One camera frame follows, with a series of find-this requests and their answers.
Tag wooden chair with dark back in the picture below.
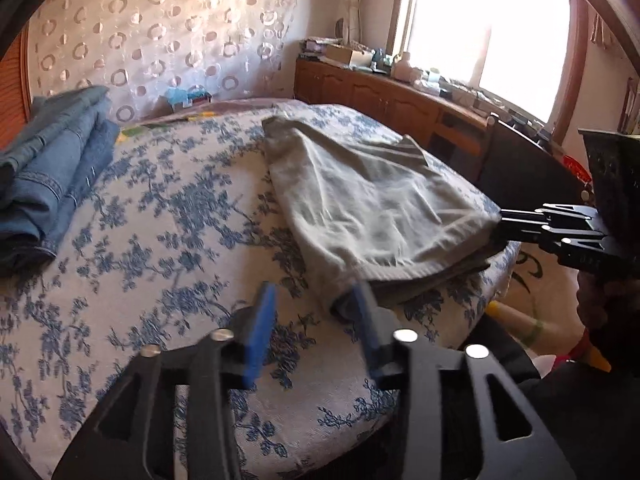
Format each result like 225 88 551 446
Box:
475 114 597 212

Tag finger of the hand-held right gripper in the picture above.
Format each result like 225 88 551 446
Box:
499 203 603 229
492 224 619 262

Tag person's right hand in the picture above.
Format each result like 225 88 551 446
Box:
575 270 640 372

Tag cardboard box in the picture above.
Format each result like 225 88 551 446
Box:
325 44 374 69

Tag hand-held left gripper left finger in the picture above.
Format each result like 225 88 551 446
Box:
52 282 279 480

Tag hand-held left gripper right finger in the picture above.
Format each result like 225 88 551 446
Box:
350 280 576 480

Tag folded blue jeans stack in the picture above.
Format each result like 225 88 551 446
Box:
0 85 121 277

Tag wooden slatted wardrobe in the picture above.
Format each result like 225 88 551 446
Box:
0 25 34 152

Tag circle patterned wall curtain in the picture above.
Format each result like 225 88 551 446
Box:
27 0 302 126

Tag colourful flower blanket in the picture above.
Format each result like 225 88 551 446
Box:
119 98 301 139

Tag grey shorts pants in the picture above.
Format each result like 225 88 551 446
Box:
261 115 503 322

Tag white plastic bottle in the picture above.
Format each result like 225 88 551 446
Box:
392 52 416 79

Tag blue tissue box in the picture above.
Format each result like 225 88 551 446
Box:
162 87 214 114

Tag pale window curtain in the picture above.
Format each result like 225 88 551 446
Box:
340 0 372 47

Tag bed with blue floral sheet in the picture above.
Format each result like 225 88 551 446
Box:
0 102 522 480

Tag wooden side cabinet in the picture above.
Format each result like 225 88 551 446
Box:
294 55 495 162

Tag window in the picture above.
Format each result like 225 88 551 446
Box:
389 0 577 127

